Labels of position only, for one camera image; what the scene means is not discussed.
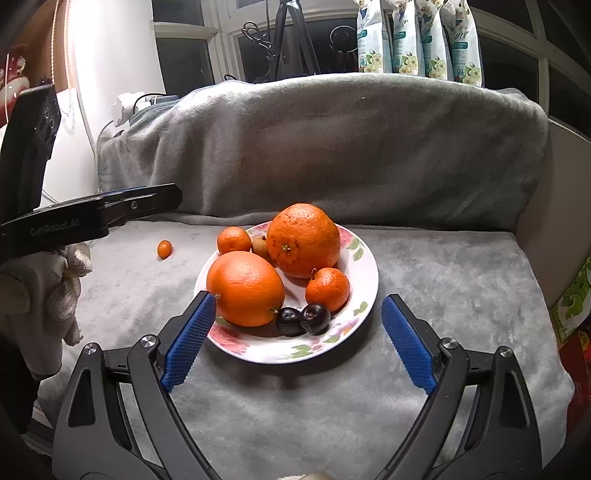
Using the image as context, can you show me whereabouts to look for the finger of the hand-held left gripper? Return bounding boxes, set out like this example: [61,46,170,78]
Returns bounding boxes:
[99,185,149,198]
[104,183,183,229]

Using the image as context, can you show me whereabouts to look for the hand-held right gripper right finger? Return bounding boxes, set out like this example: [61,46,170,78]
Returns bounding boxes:
[376,293,542,480]

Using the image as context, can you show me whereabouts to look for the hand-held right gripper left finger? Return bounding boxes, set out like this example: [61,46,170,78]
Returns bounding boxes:
[52,291,222,480]

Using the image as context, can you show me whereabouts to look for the smooth large orange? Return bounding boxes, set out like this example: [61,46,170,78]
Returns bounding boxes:
[206,250,286,328]

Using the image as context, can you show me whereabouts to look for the floral white plate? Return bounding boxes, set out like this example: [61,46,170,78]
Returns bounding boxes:
[194,220,379,365]

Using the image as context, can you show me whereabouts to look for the speckled rough orange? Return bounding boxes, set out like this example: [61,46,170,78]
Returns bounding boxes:
[266,203,341,279]

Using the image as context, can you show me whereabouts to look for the person's left hand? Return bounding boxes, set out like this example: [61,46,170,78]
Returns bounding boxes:
[0,242,93,380]

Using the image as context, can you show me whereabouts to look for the red white decoration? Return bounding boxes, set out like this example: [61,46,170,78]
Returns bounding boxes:
[0,44,35,125]

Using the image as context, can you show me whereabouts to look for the white power adapter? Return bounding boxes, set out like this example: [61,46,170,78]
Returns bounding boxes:
[112,91,155,128]

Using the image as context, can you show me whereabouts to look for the dark plum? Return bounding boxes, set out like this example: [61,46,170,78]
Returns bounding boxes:
[276,306,308,337]
[300,302,332,336]

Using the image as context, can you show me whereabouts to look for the small mandarin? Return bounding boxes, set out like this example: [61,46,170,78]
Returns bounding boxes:
[217,226,253,256]
[305,267,351,313]

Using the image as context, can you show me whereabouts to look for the brown kiwi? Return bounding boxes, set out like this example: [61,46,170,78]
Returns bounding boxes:
[250,234,274,264]

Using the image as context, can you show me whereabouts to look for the white framed window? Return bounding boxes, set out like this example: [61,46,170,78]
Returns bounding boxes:
[152,0,591,139]

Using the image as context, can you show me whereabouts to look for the green red printed box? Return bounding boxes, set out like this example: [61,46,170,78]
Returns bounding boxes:
[549,256,591,437]

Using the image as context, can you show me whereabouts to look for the grey fleece blanket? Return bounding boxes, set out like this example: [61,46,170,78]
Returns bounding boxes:
[34,73,578,480]

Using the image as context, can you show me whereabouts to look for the beige sofa armrest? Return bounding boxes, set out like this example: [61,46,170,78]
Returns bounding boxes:
[516,117,591,311]

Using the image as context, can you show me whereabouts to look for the black tripod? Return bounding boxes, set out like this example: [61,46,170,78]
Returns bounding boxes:
[265,0,321,83]

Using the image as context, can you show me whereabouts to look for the white floral packet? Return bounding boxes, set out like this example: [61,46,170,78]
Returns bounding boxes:
[357,0,394,75]
[416,0,451,81]
[441,0,484,88]
[392,0,420,75]

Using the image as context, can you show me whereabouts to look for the black wire loop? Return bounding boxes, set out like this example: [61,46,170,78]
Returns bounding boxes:
[241,21,279,60]

